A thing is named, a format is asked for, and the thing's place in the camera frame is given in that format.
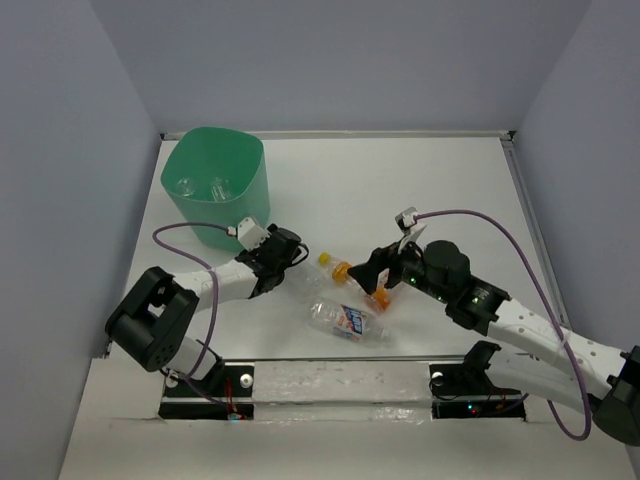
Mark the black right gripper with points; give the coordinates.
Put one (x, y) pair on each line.
(367, 274)

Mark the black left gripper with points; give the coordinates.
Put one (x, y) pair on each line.
(295, 253)

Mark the orange label bottle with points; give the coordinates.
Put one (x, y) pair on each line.
(380, 300)

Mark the long clear bottle white cap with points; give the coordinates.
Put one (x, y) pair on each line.
(304, 281)

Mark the clear bottle white blue label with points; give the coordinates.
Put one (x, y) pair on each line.
(346, 322)

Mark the small clear plastic bottle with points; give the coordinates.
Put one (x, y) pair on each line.
(221, 190)

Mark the crushed clear bottle white cap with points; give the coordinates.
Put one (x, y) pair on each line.
(187, 188)

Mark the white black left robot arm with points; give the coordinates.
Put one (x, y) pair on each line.
(166, 322)

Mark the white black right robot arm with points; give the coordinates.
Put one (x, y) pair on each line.
(521, 350)

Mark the green plastic bin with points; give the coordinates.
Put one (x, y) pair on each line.
(208, 152)

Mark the clear bottle yellow cap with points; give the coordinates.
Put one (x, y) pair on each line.
(336, 270)

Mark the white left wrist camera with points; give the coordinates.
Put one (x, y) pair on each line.
(249, 233)

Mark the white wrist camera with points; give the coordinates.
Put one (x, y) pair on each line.
(410, 225)
(249, 233)

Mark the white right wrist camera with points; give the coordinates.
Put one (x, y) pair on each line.
(410, 225)

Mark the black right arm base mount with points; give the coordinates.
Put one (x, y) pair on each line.
(463, 390)

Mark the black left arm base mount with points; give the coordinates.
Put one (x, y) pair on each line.
(224, 395)

